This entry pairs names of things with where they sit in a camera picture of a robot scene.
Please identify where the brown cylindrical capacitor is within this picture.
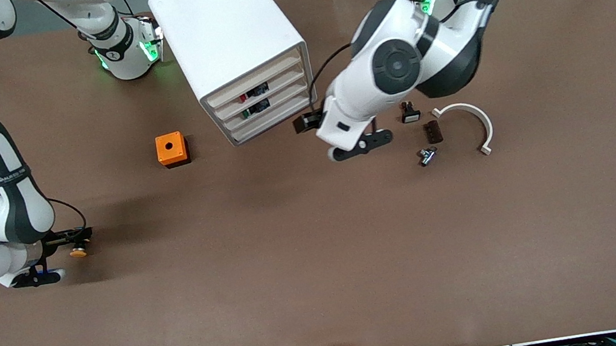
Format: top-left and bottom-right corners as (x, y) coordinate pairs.
(423, 120), (444, 146)

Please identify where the chrome angle valve fitting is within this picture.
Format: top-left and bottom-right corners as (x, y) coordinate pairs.
(415, 145), (440, 168)

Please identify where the green push button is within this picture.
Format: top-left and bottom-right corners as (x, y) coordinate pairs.
(241, 98), (273, 117)

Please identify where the red push button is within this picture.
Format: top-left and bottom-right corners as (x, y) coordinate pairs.
(237, 81), (271, 101)

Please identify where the orange button enclosure box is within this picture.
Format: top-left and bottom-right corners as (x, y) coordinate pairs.
(154, 130), (192, 170)

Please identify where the white square push button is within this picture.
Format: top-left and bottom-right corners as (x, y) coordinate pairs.
(399, 100), (422, 125)

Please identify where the white half-ring pipe clamp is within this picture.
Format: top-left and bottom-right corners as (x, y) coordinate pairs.
(431, 98), (498, 163)

